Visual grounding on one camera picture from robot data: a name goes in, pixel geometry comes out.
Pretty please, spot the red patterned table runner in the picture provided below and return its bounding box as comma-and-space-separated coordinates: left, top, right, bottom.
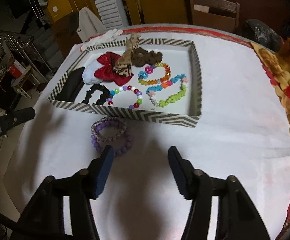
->
123, 26, 252, 48

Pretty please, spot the metal stair railing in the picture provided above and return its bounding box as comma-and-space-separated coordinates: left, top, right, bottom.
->
0, 29, 53, 91

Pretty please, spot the black scrunchie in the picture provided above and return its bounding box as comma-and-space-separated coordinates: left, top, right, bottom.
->
82, 84, 112, 106

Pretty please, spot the white fluffy scrunchie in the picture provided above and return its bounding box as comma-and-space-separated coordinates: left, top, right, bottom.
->
82, 60, 103, 85

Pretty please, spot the multicolour round bead bracelet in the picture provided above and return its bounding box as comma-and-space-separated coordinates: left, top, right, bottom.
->
106, 85, 143, 110

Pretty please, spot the black white striped tray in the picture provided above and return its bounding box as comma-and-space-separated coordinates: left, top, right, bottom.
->
48, 38, 202, 128

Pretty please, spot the wooden chair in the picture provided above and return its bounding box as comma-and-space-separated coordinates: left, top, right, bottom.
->
141, 0, 240, 33

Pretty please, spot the woven lilac bracelet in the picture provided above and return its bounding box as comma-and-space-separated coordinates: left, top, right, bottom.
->
90, 116, 128, 143

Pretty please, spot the leopard print bow clip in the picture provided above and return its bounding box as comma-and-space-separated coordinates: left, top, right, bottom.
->
113, 34, 140, 77

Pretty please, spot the red satin bow clip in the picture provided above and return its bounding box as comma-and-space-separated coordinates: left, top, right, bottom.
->
94, 52, 133, 86

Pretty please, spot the purple bead bracelet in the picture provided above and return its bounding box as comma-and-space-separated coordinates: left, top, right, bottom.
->
90, 120, 134, 156

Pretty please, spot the amber red bead bracelet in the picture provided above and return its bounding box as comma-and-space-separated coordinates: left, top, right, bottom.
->
137, 62, 173, 86

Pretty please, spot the white table cloth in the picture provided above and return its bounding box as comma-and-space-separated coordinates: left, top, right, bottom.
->
3, 33, 290, 239

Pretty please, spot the dark round headboard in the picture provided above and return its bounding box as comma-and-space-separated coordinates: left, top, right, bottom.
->
208, 0, 286, 26

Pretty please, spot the white louvered door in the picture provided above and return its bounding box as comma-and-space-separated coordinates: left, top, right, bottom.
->
93, 0, 129, 29

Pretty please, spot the white cotton glove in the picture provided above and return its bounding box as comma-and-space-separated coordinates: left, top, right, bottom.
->
80, 29, 123, 52

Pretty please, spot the black plastic bag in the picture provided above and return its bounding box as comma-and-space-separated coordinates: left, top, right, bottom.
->
242, 19, 282, 52

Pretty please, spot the brown scrunchie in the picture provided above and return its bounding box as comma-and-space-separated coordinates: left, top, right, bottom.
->
131, 47, 163, 67

